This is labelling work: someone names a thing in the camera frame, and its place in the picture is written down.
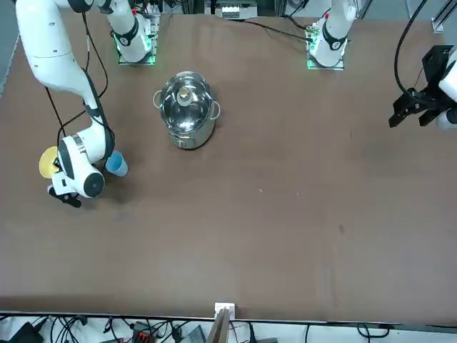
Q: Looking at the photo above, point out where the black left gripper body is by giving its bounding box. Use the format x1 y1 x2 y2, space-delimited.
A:
422 44 453 96

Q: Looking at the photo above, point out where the blue plastic cup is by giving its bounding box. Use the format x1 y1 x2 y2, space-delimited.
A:
104 150 129 178

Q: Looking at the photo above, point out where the yellow plastic bowl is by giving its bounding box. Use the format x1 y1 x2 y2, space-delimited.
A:
38 145 61 179

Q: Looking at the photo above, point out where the glass pot lid with knob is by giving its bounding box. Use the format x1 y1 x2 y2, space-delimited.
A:
159 72 214 134

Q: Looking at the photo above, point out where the stainless steel pot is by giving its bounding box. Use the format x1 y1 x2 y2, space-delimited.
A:
153 71 221 151

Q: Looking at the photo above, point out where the black power adapter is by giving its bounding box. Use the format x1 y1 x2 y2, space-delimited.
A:
7 321 44 343

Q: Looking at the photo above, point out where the black device with red ports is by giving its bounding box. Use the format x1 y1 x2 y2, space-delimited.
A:
131 322 154 341

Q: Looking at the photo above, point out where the grey power strip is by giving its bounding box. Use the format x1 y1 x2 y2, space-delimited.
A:
216 0 258 19

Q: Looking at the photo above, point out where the dark grey power adapter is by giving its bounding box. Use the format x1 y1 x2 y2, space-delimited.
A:
185 325 207 343

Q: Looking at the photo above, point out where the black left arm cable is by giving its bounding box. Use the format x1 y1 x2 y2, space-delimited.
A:
393 0 429 96

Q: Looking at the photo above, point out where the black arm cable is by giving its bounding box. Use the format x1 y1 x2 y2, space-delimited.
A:
393 0 429 96
44 10 109 142

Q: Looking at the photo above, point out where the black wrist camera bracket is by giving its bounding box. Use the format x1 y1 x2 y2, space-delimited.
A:
48 184 83 209

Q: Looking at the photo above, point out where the aluminium frame rail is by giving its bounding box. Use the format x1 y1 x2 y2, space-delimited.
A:
431 0 457 34

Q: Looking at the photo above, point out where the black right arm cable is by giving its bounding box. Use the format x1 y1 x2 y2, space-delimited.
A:
44 10 109 142

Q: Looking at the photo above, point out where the black cable across table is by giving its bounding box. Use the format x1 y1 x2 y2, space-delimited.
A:
228 14 311 41

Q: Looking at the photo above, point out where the white post bracket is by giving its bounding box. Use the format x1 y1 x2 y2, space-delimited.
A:
214 302 237 319

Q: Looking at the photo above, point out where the camera mount post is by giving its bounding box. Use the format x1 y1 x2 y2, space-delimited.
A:
208 307 231 343

